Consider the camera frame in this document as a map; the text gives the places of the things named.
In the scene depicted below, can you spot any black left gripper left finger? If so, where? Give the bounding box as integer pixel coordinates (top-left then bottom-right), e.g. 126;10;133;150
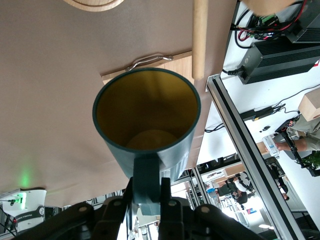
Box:
14;177;138;240

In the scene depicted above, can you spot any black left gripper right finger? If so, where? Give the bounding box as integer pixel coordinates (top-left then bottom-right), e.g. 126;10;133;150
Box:
156;176;266;240

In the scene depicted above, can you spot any teal cup yellow inside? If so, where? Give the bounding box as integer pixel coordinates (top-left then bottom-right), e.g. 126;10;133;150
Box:
91;66;202;216

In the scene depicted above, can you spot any wooden cup rack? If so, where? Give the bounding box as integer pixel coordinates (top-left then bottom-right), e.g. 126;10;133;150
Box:
62;0;302;81

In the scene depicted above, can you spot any person in black clothes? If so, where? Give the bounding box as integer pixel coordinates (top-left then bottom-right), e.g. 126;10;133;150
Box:
217;172;251;205

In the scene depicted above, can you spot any clear water bottle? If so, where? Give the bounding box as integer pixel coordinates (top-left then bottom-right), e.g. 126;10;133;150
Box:
262;134;280;158

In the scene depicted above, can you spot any black power strip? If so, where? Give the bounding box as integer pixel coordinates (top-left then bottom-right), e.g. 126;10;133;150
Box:
239;103;287;121

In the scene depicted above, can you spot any person in beige shirt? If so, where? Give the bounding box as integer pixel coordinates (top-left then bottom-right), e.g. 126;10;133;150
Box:
274;117;320;176

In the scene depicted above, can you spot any light wooden box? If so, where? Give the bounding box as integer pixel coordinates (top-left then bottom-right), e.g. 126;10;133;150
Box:
297;87;320;123

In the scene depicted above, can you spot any black ribbed power supply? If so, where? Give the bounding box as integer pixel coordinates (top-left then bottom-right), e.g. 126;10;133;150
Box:
237;37;320;86

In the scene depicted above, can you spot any black electronics box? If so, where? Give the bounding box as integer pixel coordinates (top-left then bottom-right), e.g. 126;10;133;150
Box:
282;0;320;45

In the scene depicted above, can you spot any thin black floor cable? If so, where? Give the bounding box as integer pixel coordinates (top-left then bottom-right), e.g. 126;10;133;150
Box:
204;123;226;133

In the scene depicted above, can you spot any aluminium camera mount profile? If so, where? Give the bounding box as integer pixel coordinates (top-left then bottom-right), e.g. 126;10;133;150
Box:
206;74;308;240

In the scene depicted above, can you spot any bamboo cutting board metal handle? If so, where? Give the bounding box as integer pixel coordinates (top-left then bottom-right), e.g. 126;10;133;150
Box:
101;51;195;86

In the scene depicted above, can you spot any black power plug cable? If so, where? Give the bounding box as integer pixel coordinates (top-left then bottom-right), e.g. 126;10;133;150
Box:
221;65;247;77

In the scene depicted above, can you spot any red black wire bundle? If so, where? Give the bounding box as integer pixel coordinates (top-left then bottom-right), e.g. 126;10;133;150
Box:
229;0;309;49

